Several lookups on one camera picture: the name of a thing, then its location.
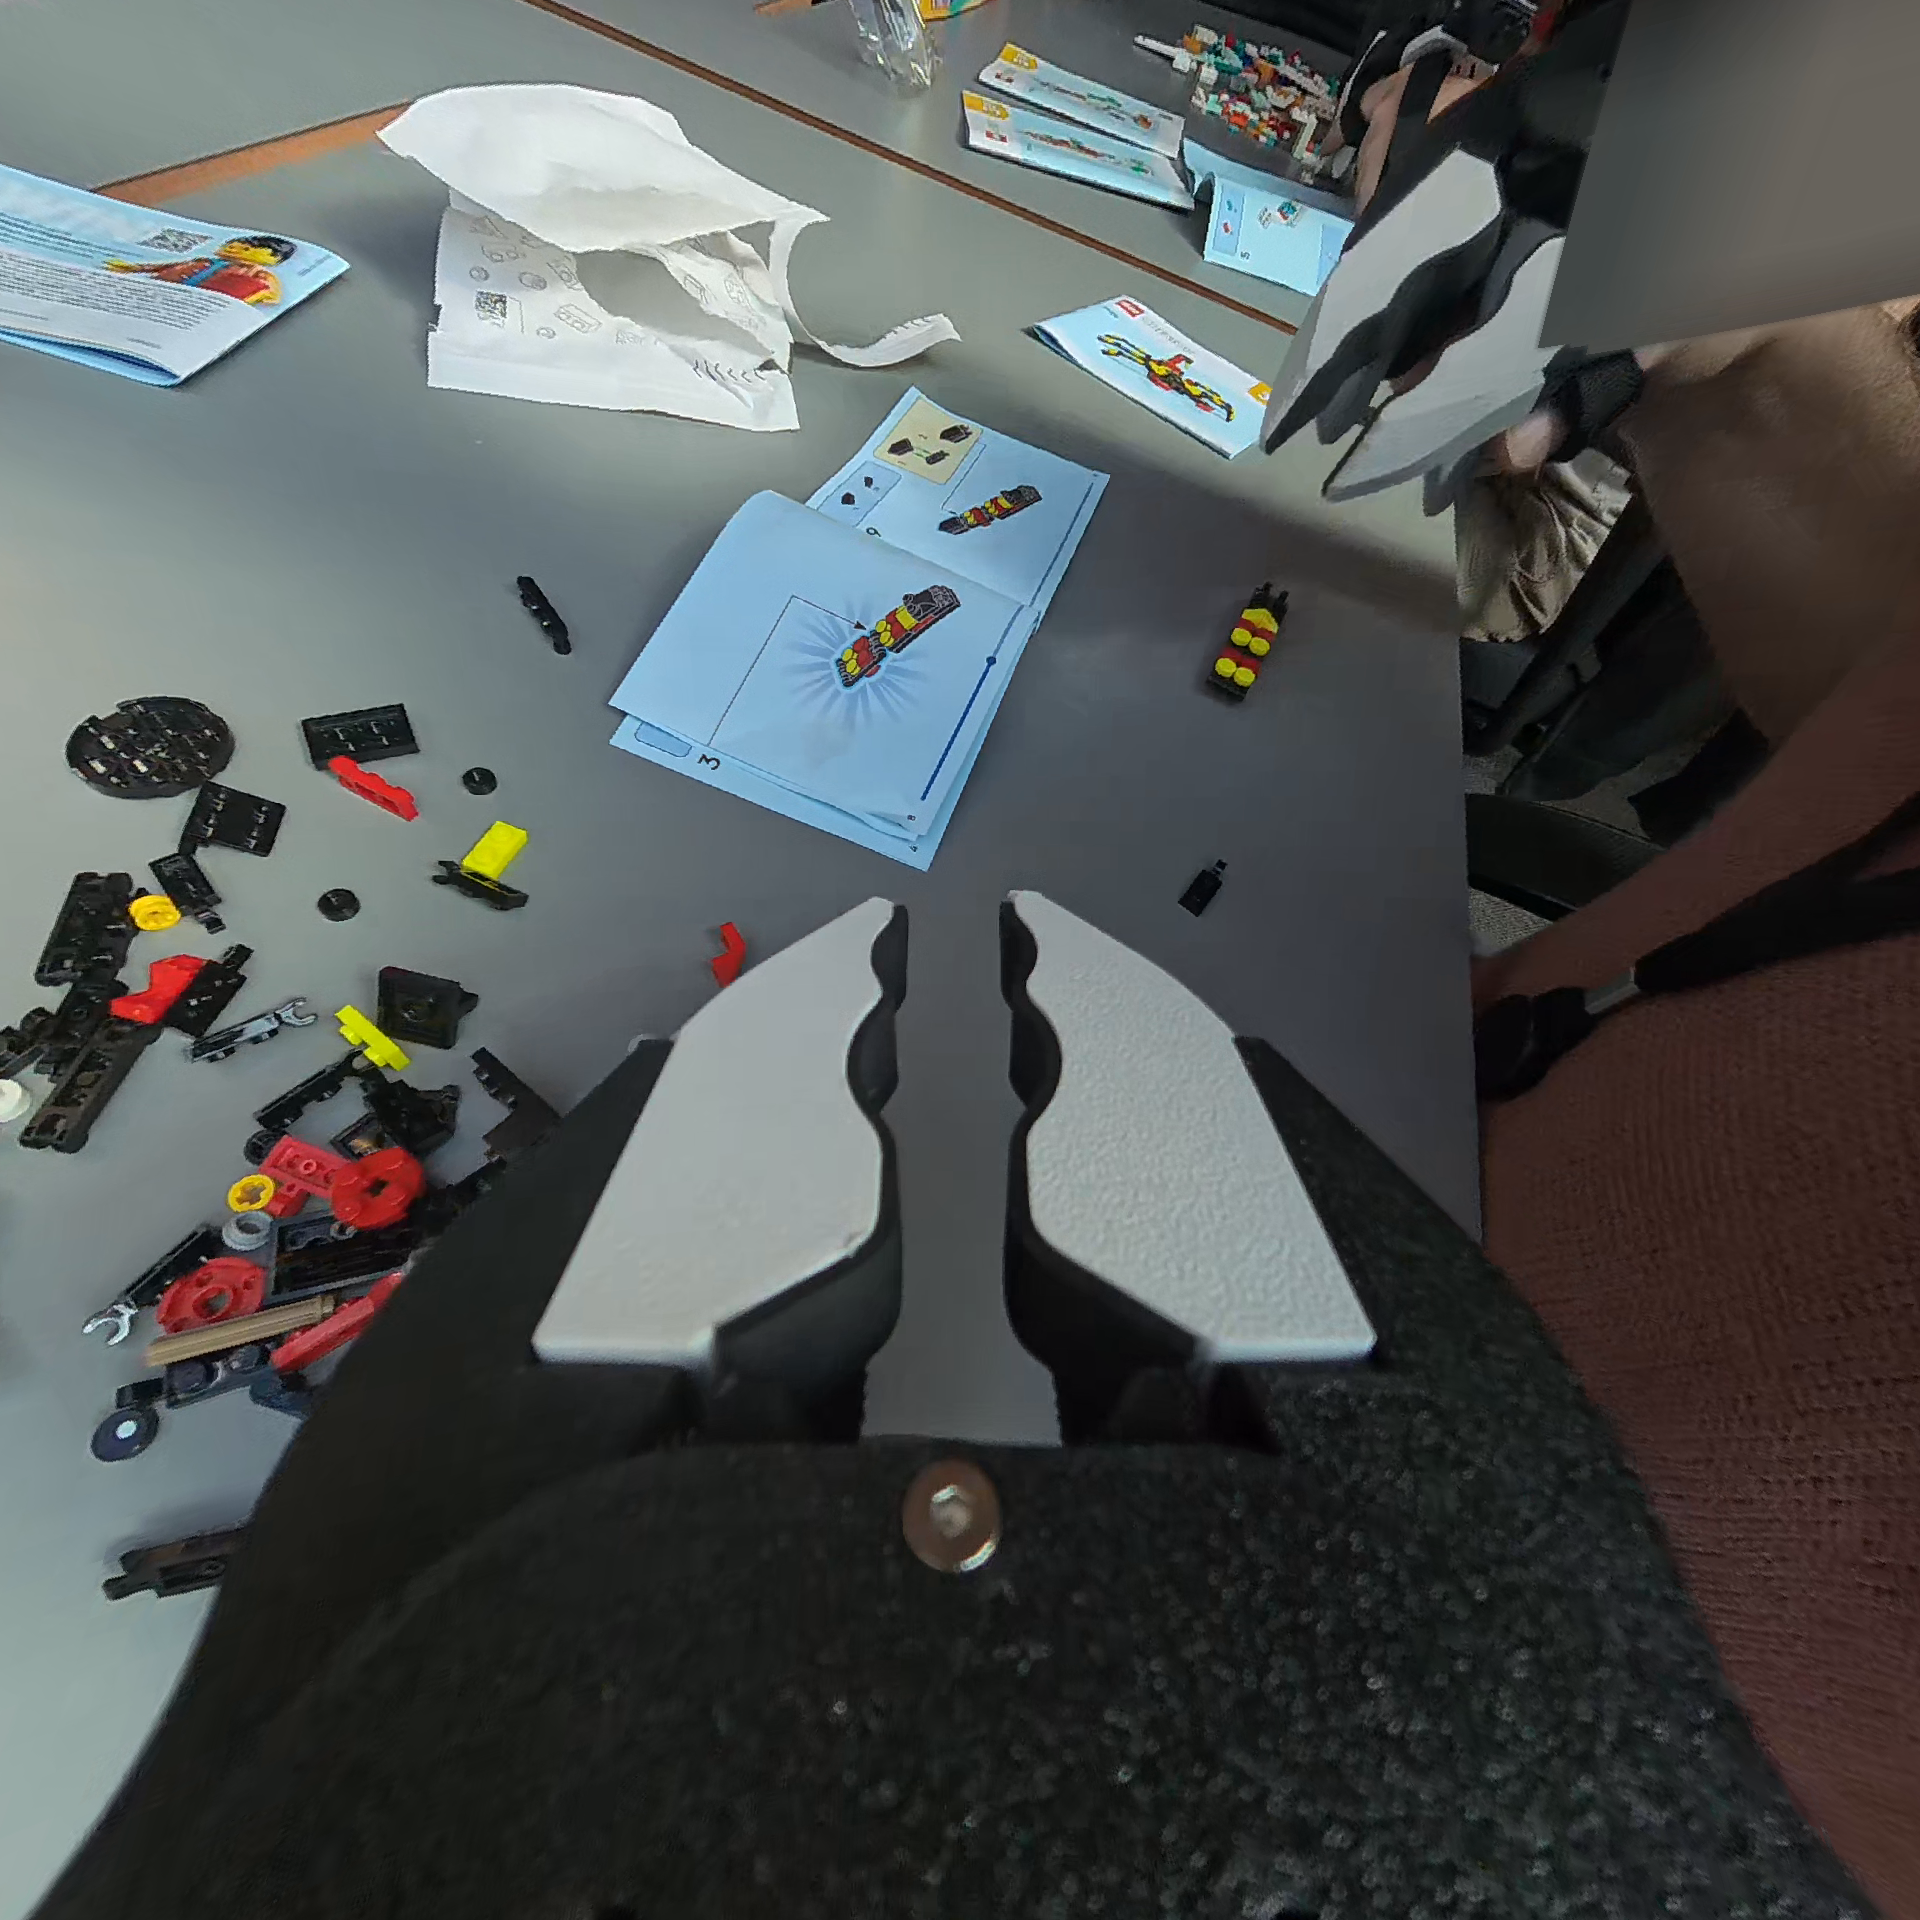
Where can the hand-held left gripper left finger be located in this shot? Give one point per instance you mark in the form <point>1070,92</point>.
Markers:
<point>749,1154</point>

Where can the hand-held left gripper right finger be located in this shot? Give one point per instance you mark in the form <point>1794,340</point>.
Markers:
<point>1171,1154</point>

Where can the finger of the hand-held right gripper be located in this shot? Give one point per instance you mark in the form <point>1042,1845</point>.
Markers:
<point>1500,353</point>
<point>1387,276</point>

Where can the small black brick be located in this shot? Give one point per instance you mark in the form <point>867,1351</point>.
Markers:
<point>1203,887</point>

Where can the person's right forearm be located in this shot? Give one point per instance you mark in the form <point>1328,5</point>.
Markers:
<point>1800,524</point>

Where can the grey desk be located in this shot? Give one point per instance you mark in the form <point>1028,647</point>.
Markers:
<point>225,524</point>
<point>720,37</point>

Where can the person's right hand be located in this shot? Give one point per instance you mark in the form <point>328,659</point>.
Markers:
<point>1536,437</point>

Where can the small open instruction booklet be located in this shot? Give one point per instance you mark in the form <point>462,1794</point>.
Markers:
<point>1266,224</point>

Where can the beige cloth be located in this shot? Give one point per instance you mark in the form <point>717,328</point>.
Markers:
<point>1538,540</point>

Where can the small red corner brick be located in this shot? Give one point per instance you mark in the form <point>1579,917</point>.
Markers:
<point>725,954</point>

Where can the pile of small colourful bricks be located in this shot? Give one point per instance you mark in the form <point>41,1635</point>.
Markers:
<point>1260,89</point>

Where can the small closed instruction booklet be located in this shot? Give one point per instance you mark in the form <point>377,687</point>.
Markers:
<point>1155,369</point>

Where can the black cube brick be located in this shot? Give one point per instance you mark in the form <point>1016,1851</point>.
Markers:
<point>424,1009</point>

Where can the black clip brick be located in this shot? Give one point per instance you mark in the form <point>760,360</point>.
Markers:
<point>486,896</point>

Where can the pile of black red bricks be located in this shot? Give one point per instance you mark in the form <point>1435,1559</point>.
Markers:
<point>376,1184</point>

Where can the red yellow black brick assembly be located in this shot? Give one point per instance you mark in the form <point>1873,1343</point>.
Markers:
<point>1249,643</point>

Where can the yellow plate brick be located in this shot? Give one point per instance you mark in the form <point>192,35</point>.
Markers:
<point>493,851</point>

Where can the black office chair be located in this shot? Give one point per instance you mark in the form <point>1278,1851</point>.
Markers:
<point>1558,849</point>

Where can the open light blue instruction booklet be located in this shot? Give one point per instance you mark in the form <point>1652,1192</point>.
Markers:
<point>885,628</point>

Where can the clear plastic packet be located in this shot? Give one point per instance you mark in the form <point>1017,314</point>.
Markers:
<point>896,41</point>

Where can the black rectangular plate brick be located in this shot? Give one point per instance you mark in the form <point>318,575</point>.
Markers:
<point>360,732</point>

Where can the black bar brick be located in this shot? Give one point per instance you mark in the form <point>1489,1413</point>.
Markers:
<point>541,612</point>

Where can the brown knitted sweater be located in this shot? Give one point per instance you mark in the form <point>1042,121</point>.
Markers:
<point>1724,1348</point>

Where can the black square plate brick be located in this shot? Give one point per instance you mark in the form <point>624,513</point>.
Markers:
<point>233,818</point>

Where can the dark round tile brick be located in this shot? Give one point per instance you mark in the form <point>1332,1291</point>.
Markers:
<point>124,1433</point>

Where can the black hinge brick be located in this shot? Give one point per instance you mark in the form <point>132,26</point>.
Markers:
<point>172,1564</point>

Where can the black round plate brick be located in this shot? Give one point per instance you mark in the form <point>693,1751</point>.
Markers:
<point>149,745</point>

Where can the torn white paper bag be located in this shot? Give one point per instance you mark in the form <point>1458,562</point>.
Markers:
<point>600,195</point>

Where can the blue leaflet with toy figure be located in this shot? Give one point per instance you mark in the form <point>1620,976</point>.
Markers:
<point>134,283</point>

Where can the red bracket brick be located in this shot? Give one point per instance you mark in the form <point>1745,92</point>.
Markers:
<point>369,784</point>

